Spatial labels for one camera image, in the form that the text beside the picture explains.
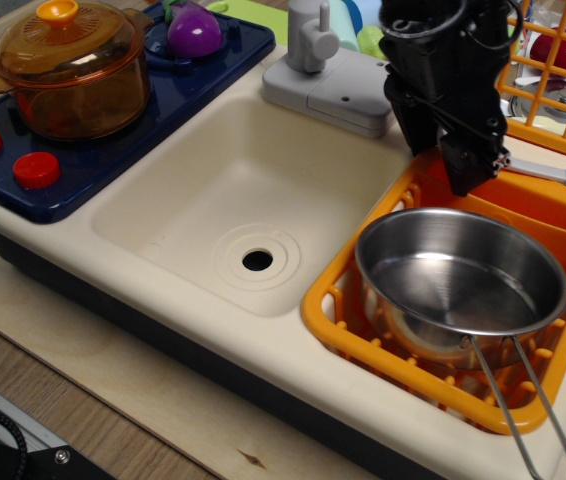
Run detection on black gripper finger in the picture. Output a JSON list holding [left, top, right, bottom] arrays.
[[438, 129, 510, 196], [384, 74, 442, 156]]

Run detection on red stove knob right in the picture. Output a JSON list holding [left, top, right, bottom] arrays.
[[12, 152, 61, 190]]

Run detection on cream toy kitchen sink unit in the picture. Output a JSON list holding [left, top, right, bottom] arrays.
[[0, 64, 566, 479]]

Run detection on purple toy eggplant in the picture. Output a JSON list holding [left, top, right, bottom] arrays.
[[163, 1, 224, 58]]

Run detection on black bracket with screw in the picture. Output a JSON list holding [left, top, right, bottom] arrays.
[[25, 445, 114, 480]]

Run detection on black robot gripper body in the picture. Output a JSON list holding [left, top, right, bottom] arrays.
[[379, 1, 512, 135]]

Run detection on orange plastic dish rack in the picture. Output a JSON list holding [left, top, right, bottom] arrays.
[[301, 150, 566, 435]]

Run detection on steel pot lid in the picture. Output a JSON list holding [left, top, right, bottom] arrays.
[[510, 77, 566, 125]]

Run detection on red toy apple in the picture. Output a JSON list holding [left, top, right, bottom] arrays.
[[529, 34, 566, 71]]

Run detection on dark blue toy stove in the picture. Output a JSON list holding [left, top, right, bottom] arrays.
[[0, 4, 276, 224]]

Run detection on orange plastic grid basket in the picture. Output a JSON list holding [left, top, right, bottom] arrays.
[[496, 1, 566, 155]]

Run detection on grey toy faucet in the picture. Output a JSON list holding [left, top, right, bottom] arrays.
[[262, 1, 392, 138]]

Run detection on stainless steel pan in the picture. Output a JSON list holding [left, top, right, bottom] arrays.
[[354, 207, 566, 479]]

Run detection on green cutting board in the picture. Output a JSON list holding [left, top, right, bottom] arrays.
[[206, 0, 288, 43]]

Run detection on teal toy cup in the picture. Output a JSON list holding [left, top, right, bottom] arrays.
[[329, 0, 363, 52]]

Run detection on amber transparent pot with lid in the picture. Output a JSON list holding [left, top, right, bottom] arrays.
[[0, 1, 153, 141]]

